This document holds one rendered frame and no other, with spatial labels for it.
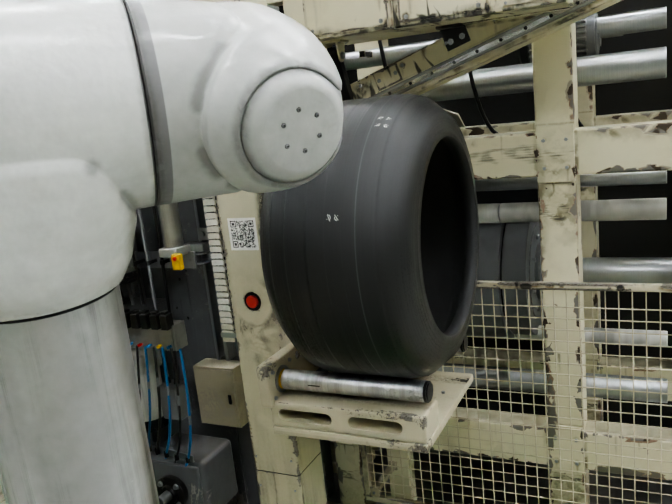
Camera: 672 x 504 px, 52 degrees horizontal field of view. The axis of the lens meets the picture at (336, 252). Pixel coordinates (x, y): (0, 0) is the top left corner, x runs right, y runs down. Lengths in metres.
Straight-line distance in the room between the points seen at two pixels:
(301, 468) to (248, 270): 0.51
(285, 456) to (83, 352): 1.30
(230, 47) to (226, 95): 0.03
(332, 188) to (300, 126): 0.84
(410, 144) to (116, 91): 0.92
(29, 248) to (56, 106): 0.08
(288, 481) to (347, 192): 0.82
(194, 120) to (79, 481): 0.25
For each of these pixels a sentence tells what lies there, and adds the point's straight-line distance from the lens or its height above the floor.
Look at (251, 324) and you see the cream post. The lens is 1.62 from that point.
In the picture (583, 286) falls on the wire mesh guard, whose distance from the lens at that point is 1.76.
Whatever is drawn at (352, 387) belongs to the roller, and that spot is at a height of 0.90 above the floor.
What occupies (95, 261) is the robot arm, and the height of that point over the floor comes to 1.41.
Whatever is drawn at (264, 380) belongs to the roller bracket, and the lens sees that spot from 1.51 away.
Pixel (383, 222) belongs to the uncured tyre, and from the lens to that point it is 1.20.
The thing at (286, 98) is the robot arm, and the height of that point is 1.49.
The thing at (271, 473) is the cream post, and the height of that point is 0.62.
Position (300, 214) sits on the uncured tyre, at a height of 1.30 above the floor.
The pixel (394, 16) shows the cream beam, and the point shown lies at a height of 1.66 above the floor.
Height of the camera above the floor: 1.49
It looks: 12 degrees down
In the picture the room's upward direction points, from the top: 6 degrees counter-clockwise
